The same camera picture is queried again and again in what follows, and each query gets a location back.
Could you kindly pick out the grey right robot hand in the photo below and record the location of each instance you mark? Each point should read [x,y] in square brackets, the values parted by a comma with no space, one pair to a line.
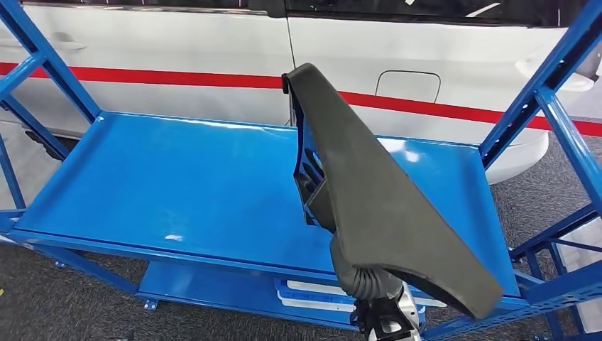
[339,263]

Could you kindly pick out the large white plastic crate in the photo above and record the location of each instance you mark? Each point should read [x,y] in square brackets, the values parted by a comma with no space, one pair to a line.
[588,263]

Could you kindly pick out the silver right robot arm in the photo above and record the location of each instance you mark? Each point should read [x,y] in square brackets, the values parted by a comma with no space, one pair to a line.
[376,284]

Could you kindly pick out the blue plastic crate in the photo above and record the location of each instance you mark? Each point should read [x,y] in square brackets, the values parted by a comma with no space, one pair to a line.
[281,288]

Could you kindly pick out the black plastic bracket part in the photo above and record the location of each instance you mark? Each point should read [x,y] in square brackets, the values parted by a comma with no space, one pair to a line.
[376,212]

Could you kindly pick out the red barrier belt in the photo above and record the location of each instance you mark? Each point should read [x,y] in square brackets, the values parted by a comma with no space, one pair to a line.
[470,113]
[141,75]

